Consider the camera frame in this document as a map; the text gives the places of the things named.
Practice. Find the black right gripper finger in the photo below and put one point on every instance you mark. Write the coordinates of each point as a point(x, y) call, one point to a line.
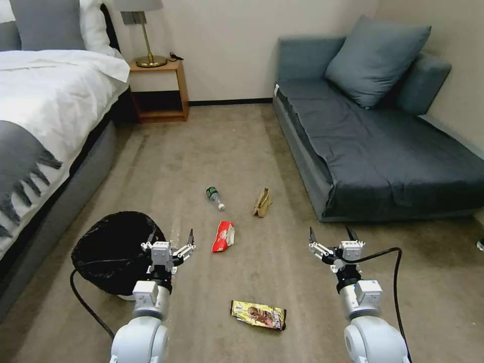
point(354, 235)
point(318, 249)

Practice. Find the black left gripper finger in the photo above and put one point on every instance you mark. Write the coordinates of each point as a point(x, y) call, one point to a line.
point(148, 245)
point(186, 250)

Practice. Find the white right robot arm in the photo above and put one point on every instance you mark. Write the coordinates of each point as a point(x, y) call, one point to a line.
point(368, 329)

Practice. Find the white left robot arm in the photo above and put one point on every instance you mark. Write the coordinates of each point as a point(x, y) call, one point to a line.
point(140, 332)

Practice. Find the black bagged trash bin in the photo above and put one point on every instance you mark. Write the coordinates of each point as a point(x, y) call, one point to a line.
point(109, 249)

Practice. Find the red snack wrapper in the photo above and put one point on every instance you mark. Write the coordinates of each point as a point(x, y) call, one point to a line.
point(223, 238)

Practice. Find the clear bottle with green label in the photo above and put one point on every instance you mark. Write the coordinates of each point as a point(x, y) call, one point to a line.
point(214, 196)

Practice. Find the crumpled brown paper bag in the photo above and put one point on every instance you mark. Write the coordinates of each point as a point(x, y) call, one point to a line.
point(262, 204)

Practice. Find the blue-grey sofa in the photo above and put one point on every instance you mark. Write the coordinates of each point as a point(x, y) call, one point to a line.
point(370, 151)

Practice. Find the gold chocolate bar wrapper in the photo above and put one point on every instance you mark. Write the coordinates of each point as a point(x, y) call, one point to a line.
point(259, 314)

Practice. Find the wooden nightstand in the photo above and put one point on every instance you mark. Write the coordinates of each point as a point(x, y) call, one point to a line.
point(162, 94)

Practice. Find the grey fringed throw blanket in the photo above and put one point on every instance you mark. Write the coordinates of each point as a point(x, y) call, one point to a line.
point(19, 166)

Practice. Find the black baseboard strip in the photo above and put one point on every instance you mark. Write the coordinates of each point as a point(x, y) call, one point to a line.
point(230, 102)

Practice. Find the blue-grey bolster cushion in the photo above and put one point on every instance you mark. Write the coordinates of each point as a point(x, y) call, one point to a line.
point(421, 85)

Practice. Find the blue-grey square cushion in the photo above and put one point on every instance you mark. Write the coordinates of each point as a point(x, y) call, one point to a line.
point(374, 60)

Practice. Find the white bed duvet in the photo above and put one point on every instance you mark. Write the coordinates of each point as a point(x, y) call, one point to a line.
point(56, 94)

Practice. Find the brass table lamp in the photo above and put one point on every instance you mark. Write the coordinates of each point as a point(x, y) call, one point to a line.
point(147, 41)

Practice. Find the dark bed headboard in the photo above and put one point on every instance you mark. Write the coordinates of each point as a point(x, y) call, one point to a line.
point(111, 28)

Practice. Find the white bed pillow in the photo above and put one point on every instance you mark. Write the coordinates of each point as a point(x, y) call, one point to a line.
point(96, 26)

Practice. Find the grey bed pillow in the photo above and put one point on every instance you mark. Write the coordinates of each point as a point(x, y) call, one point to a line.
point(47, 24)

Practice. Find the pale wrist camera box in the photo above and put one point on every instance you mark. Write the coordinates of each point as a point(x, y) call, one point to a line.
point(351, 250)
point(160, 253)

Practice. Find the grey upholstered bed frame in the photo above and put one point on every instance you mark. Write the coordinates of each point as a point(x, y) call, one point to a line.
point(56, 204)

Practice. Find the grey wall switch panel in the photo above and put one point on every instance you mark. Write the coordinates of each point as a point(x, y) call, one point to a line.
point(133, 17)

